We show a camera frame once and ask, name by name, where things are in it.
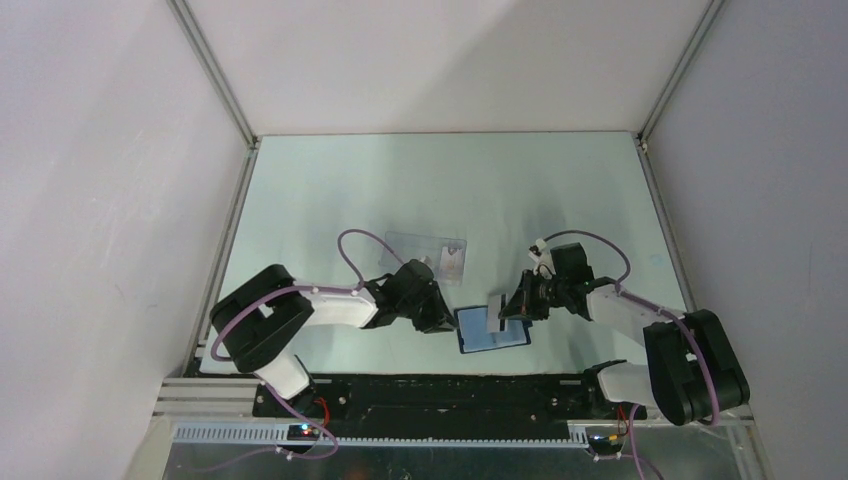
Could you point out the controller board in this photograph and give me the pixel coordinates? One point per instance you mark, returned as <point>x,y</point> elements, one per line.
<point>303,432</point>
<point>606,447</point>

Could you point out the left controller board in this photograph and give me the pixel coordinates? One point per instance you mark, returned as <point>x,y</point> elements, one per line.
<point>303,432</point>

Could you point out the right aluminium frame post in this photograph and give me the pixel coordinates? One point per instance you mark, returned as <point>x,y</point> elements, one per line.
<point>681,67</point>

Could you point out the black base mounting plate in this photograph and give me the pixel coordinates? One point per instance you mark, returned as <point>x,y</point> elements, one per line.
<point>456,407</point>

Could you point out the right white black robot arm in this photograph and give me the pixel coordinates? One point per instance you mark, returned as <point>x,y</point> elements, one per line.
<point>691,372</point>

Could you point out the blue leather card holder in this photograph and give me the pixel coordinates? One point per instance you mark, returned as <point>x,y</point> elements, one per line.
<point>475,336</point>

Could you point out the right controller board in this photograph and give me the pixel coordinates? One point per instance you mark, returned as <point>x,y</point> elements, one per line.
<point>606,447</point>

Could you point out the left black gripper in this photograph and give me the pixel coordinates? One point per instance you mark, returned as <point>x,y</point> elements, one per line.
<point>439,319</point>

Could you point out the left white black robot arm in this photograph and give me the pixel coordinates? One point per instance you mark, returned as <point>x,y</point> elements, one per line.
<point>256,324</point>

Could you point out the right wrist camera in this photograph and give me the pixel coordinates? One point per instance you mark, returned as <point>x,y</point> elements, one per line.
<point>538,252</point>

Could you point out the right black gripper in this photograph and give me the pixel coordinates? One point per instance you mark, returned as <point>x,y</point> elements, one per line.
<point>523,305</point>

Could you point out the left aluminium frame post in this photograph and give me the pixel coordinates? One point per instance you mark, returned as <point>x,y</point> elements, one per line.
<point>200,45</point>

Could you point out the credit card in box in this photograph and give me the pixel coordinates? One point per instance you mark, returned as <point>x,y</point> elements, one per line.
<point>451,265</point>

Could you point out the aluminium frame post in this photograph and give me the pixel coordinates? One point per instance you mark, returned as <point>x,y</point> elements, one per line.
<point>681,67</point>
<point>200,45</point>

